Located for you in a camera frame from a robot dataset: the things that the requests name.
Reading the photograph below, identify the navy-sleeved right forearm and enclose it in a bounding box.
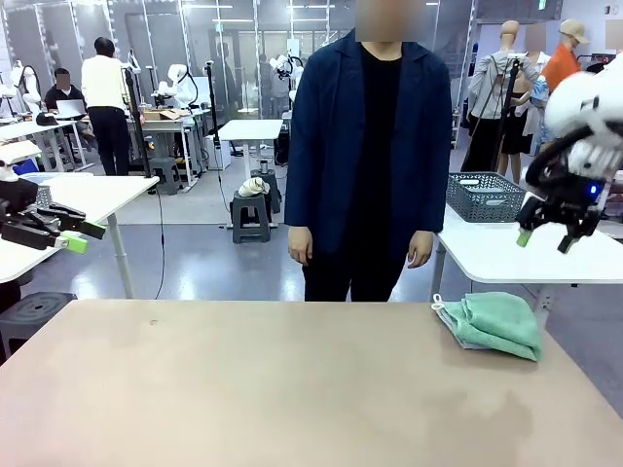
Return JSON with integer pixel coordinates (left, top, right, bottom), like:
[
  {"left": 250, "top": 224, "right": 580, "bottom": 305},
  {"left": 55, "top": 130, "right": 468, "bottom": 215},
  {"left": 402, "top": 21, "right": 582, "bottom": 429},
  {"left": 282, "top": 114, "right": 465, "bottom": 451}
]
[{"left": 284, "top": 160, "right": 315, "bottom": 233}]

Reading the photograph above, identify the white side table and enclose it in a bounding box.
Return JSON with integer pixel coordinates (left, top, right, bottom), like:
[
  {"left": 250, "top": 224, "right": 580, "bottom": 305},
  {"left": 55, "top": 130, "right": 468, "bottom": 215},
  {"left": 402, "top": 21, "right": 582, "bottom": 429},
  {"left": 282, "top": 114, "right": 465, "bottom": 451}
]
[
  {"left": 0, "top": 172, "right": 161, "bottom": 301},
  {"left": 430, "top": 203, "right": 623, "bottom": 317}
]

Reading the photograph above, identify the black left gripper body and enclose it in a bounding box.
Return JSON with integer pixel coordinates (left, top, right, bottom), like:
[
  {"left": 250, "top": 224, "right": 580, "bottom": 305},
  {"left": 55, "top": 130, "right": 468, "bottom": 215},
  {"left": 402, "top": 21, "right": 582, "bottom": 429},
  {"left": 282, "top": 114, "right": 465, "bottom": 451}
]
[{"left": 0, "top": 179, "right": 40, "bottom": 228}]

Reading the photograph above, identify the person in navy jacket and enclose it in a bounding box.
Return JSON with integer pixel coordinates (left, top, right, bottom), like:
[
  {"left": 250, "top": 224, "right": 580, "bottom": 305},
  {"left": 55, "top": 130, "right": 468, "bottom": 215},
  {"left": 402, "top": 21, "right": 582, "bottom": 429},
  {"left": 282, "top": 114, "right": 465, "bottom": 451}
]
[{"left": 284, "top": 0, "right": 454, "bottom": 303}]

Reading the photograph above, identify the green terry towel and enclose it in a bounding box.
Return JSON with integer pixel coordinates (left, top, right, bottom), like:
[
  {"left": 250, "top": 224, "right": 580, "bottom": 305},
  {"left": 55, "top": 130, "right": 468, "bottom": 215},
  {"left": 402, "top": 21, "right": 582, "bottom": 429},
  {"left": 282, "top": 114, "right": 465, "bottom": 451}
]
[{"left": 439, "top": 290, "right": 544, "bottom": 363}]

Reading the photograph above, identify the black tripod stand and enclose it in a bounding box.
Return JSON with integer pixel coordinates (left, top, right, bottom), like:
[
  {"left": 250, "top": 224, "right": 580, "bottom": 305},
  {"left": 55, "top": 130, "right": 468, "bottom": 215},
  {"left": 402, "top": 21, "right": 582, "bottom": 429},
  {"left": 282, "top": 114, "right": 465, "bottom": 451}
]
[
  {"left": 460, "top": 52, "right": 528, "bottom": 175},
  {"left": 120, "top": 48, "right": 156, "bottom": 179}
]

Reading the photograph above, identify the person's right hand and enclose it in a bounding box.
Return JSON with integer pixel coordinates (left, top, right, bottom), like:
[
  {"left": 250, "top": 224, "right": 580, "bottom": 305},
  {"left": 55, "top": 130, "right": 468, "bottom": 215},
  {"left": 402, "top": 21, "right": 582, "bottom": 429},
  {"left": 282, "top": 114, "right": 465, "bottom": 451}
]
[{"left": 287, "top": 227, "right": 313, "bottom": 267}]

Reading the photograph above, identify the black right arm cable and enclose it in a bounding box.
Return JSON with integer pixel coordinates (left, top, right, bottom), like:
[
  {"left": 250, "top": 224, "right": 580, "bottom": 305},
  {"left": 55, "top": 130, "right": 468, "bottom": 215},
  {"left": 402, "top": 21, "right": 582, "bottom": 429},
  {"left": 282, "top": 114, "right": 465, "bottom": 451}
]
[{"left": 525, "top": 124, "right": 593, "bottom": 189}]

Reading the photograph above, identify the man in cream sweater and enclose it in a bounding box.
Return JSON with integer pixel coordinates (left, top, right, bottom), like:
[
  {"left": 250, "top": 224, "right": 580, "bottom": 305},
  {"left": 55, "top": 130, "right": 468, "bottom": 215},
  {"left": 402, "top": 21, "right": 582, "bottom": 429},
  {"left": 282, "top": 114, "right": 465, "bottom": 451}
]
[{"left": 80, "top": 36, "right": 130, "bottom": 177}]

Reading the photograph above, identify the black plastic stool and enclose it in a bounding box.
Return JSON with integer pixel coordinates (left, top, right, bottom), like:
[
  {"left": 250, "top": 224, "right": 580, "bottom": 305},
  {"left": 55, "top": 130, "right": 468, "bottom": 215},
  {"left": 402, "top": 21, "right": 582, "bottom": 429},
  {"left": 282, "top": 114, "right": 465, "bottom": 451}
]
[{"left": 0, "top": 291, "right": 79, "bottom": 364}]

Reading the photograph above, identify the seated man in black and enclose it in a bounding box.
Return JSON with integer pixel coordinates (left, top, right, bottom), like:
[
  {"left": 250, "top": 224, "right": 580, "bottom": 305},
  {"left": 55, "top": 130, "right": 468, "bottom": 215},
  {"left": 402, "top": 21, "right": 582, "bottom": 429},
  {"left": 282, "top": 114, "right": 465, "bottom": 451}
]
[{"left": 44, "top": 67, "right": 98, "bottom": 153}]

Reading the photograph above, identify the grey plastic step stool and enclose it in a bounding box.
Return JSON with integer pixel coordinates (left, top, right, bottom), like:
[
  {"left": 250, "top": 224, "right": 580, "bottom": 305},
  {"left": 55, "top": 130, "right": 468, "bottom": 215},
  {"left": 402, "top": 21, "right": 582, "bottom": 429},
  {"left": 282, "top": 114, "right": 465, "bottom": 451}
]
[
  {"left": 149, "top": 156, "right": 182, "bottom": 196},
  {"left": 231, "top": 190, "right": 274, "bottom": 244},
  {"left": 250, "top": 169, "right": 283, "bottom": 215}
]

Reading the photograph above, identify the black stand pole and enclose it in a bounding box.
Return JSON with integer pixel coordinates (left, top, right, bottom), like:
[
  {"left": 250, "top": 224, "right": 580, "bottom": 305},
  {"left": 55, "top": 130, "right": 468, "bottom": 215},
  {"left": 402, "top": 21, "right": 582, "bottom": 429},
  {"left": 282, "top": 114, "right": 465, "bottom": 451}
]
[{"left": 203, "top": 60, "right": 221, "bottom": 143}]

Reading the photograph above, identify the grey workshop desk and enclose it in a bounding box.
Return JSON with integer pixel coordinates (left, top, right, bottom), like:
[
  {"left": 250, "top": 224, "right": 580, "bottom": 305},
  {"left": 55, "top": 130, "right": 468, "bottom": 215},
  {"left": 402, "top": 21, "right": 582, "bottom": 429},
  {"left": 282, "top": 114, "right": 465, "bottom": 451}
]
[{"left": 124, "top": 114, "right": 211, "bottom": 189}]

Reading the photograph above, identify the white office desk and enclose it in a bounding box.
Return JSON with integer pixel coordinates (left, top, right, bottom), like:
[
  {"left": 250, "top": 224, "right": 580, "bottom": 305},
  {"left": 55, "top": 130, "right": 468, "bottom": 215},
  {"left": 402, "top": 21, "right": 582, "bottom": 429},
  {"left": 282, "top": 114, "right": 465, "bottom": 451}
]
[{"left": 0, "top": 119, "right": 93, "bottom": 172}]

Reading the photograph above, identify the white computer case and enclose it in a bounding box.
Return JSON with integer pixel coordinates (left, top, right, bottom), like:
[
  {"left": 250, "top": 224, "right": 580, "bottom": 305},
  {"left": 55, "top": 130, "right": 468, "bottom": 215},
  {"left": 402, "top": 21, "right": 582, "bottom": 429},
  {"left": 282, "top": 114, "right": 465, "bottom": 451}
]
[{"left": 202, "top": 134, "right": 233, "bottom": 171}]

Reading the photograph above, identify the light blue terry towel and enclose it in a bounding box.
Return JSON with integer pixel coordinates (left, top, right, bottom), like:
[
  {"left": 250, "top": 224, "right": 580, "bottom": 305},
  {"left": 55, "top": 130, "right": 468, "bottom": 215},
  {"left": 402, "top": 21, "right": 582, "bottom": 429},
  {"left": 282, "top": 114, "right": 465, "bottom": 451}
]
[{"left": 430, "top": 293, "right": 488, "bottom": 351}]

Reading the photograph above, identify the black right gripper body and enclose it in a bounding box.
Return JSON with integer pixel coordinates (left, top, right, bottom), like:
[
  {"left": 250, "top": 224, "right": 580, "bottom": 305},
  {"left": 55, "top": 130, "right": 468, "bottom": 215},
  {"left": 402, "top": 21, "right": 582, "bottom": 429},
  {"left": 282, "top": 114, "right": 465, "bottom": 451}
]
[{"left": 518, "top": 179, "right": 607, "bottom": 231}]

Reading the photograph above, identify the navy-sleeved left forearm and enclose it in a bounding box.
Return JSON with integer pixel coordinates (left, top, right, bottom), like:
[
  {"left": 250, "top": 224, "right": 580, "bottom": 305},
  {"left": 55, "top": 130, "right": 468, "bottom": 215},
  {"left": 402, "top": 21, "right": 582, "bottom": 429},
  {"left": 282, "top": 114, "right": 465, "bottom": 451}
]
[{"left": 411, "top": 160, "right": 447, "bottom": 235}]

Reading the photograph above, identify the open cardboard box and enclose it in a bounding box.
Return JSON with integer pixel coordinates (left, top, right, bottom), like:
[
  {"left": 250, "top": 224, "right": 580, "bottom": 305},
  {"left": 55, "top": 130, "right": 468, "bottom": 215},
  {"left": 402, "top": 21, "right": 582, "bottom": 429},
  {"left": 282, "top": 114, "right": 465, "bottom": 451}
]
[{"left": 140, "top": 108, "right": 190, "bottom": 122}]

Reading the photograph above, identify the beige crumpled cloth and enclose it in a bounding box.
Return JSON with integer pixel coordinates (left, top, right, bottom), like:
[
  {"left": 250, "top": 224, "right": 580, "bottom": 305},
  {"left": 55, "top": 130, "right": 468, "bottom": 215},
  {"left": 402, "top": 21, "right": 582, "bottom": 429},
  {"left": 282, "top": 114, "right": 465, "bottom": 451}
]
[{"left": 237, "top": 177, "right": 272, "bottom": 198}]

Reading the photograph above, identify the person's left hand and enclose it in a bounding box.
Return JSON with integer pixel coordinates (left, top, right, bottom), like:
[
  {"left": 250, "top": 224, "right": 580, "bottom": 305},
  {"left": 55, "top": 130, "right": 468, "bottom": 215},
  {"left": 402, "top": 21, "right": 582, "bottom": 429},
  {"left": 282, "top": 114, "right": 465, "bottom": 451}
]
[{"left": 406, "top": 232, "right": 433, "bottom": 269}]

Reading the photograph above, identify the silver laptop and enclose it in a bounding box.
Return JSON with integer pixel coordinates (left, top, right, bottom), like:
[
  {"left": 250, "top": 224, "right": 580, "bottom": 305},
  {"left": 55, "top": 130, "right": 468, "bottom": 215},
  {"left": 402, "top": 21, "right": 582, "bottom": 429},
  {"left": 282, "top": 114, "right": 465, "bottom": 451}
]
[{"left": 55, "top": 99, "right": 90, "bottom": 120}]

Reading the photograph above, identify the white standing desk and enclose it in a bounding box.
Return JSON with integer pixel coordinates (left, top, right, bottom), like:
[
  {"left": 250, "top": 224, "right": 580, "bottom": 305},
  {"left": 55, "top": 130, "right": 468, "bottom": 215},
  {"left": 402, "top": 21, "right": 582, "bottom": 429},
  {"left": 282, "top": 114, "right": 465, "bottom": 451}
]
[{"left": 217, "top": 119, "right": 284, "bottom": 231}]

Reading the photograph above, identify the mannequin in grey shirt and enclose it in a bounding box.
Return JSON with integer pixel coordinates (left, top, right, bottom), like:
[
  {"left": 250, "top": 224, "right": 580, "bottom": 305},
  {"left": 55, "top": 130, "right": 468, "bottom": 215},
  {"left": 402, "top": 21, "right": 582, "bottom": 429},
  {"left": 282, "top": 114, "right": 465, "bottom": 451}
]
[{"left": 466, "top": 19, "right": 542, "bottom": 181}]

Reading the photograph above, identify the mannequin in orange jacket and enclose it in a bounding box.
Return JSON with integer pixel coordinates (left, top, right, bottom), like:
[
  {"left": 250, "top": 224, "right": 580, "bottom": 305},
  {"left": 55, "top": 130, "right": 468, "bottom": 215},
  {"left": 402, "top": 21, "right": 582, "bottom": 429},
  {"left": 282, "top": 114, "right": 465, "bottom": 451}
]
[{"left": 540, "top": 18, "right": 593, "bottom": 96}]

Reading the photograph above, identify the mannequin in blue floral dress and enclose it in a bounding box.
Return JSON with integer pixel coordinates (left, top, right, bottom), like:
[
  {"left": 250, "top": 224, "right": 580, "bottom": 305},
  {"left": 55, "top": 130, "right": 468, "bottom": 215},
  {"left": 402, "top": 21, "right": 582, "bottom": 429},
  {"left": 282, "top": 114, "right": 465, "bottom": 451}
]
[{"left": 529, "top": 75, "right": 556, "bottom": 157}]

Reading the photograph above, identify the figure in black skirt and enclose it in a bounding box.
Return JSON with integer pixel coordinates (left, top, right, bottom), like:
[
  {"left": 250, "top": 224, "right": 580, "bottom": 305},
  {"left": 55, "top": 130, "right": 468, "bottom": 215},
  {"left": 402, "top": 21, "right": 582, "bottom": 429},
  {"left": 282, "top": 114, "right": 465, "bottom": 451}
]
[{"left": 500, "top": 22, "right": 554, "bottom": 184}]

